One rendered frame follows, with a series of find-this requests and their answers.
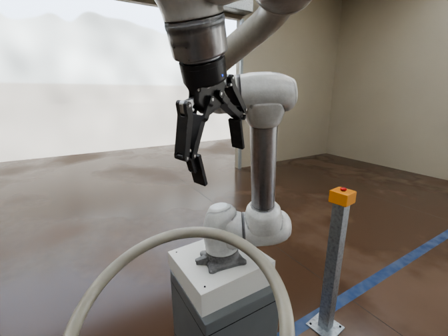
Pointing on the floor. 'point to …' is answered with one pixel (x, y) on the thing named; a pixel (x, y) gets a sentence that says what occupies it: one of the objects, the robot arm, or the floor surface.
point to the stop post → (333, 263)
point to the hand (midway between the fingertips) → (220, 159)
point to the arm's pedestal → (225, 315)
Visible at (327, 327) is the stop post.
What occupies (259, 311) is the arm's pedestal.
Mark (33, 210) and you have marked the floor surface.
